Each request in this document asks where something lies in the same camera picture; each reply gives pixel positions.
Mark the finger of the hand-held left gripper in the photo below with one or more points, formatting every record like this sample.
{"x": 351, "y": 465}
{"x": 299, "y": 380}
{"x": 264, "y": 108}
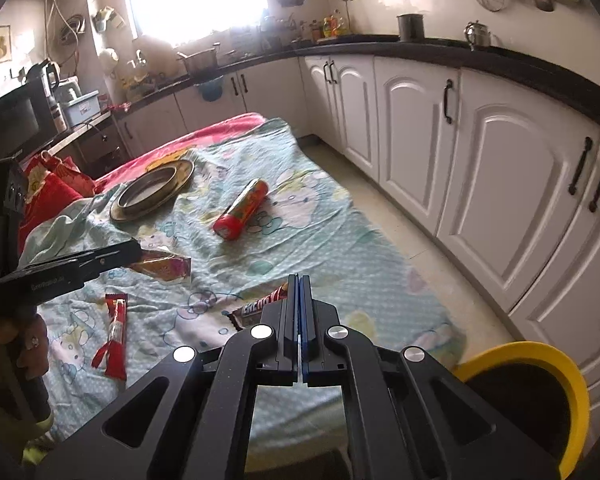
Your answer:
{"x": 112, "y": 256}

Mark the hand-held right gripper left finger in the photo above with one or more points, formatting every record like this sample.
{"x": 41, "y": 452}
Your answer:
{"x": 290, "y": 321}

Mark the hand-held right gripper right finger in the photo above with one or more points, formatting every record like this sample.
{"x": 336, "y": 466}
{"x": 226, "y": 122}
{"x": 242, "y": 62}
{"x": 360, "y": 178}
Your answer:
{"x": 304, "y": 321}

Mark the brown chocolate bar wrapper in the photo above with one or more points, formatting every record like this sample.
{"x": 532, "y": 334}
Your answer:
{"x": 255, "y": 310}

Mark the colourful foil wrapper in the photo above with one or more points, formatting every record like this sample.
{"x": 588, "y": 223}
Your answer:
{"x": 167, "y": 266}

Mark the yellow trash bin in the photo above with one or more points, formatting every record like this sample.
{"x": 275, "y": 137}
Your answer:
{"x": 570, "y": 375}

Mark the person's left hand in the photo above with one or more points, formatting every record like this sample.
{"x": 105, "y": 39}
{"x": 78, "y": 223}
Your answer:
{"x": 27, "y": 355}

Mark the red printed bag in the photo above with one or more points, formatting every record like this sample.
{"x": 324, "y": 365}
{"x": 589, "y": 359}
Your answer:
{"x": 55, "y": 195}

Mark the round brass tray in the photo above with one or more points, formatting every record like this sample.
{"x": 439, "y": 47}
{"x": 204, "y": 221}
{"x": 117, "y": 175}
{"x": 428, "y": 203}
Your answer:
{"x": 152, "y": 190}

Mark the red snack wrapper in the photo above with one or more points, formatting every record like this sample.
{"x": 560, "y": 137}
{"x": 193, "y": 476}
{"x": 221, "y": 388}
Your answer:
{"x": 115, "y": 335}

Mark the light blue printed blanket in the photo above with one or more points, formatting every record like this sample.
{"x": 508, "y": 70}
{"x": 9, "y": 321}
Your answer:
{"x": 280, "y": 240}

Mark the black microwave oven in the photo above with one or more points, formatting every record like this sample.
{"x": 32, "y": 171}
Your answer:
{"x": 15, "y": 120}

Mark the red cylindrical can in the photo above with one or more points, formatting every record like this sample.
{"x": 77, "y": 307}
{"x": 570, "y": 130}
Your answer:
{"x": 242, "y": 210}

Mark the pink blanket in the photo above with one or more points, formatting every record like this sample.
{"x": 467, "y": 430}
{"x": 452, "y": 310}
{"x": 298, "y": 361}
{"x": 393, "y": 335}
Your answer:
{"x": 180, "y": 145}

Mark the blue plastic storage box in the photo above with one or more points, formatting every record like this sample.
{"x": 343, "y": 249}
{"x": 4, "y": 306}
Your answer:
{"x": 82, "y": 109}

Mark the black electric kettle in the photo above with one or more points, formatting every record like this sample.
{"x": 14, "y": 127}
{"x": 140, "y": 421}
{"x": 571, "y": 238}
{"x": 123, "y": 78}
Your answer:
{"x": 45, "y": 74}

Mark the blue hanging basin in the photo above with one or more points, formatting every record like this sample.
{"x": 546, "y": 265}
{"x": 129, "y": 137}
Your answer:
{"x": 211, "y": 89}

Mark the green garment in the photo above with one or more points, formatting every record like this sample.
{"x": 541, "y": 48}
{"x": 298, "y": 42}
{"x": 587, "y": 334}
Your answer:
{"x": 37, "y": 442}

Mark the white round appliance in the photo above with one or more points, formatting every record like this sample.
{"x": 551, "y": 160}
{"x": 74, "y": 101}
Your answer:
{"x": 152, "y": 55}

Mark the metal cooking pot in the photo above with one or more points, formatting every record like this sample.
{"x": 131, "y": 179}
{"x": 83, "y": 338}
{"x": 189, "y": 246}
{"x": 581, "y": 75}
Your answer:
{"x": 200, "y": 62}

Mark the white kitchen cabinet run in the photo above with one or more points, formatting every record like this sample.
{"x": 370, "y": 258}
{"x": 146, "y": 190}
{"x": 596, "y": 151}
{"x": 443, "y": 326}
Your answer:
{"x": 505, "y": 170}

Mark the cluster of condiment bottles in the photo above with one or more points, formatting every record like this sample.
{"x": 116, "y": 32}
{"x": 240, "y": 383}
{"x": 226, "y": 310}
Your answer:
{"x": 335, "y": 25}

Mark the dark cylindrical pot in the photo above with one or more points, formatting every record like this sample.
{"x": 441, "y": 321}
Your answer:
{"x": 411, "y": 28}

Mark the metal teapot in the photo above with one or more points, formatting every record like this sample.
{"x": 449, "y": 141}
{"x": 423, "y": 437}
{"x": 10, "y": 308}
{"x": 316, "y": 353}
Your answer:
{"x": 478, "y": 35}

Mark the black kitchen countertop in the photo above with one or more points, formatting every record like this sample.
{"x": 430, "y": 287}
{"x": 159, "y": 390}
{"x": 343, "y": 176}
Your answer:
{"x": 530, "y": 67}

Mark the green wall organiser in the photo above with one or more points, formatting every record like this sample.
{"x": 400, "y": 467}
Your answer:
{"x": 109, "y": 20}

